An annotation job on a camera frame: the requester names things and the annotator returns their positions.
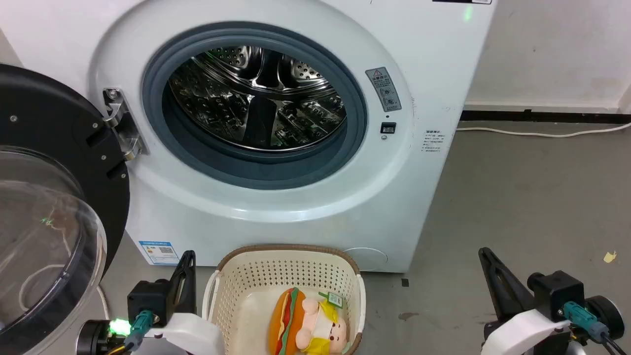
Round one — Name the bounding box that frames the green price tag holder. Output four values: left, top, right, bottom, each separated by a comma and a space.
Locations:
318, 291, 344, 309

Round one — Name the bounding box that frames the grey rubber door gasket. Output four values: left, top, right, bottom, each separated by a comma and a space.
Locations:
142, 22, 369, 191

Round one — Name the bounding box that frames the black round washer door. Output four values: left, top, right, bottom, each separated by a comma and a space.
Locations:
0, 64, 131, 355

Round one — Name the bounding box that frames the hamburger plush doll toy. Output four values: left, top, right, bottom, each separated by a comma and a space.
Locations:
268, 287, 351, 355

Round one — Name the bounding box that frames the white front-load washing machine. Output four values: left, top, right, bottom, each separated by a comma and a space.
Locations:
0, 0, 498, 274

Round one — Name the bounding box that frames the teal plug left cable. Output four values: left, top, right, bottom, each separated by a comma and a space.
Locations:
117, 310, 154, 355

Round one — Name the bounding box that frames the thin white cord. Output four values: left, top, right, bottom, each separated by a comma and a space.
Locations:
96, 285, 110, 321

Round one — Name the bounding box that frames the grey warning sticker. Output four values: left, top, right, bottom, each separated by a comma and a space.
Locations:
365, 67, 402, 113

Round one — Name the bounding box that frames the metal door hinge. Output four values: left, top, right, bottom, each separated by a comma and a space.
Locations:
103, 88, 149, 161

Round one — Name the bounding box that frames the teal plug cable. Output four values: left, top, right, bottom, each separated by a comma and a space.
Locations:
117, 310, 154, 355
563, 302, 631, 355

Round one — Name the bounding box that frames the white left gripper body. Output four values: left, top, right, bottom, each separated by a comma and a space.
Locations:
147, 313, 225, 355

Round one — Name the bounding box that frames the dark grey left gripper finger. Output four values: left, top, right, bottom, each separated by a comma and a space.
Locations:
169, 250, 197, 316

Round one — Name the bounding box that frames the white cable on floor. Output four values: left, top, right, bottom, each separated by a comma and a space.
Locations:
456, 122, 631, 139

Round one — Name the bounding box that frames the round white filter cover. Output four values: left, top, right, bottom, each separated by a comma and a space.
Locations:
343, 248, 388, 272

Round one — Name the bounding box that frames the blue white energy sticker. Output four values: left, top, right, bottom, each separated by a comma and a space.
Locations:
139, 241, 180, 266

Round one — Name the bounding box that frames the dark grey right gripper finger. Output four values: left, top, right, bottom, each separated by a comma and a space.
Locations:
479, 248, 537, 321

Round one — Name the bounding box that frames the steel washer drum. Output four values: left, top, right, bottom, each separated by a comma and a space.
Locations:
168, 45, 348, 151

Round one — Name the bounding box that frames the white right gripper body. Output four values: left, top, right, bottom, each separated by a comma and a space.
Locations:
482, 310, 571, 355

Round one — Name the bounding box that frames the cream perforated laundry basket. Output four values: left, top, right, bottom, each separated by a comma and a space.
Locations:
202, 245, 366, 355

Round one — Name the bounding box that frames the teal plug right cable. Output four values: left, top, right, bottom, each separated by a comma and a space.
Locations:
563, 302, 631, 355

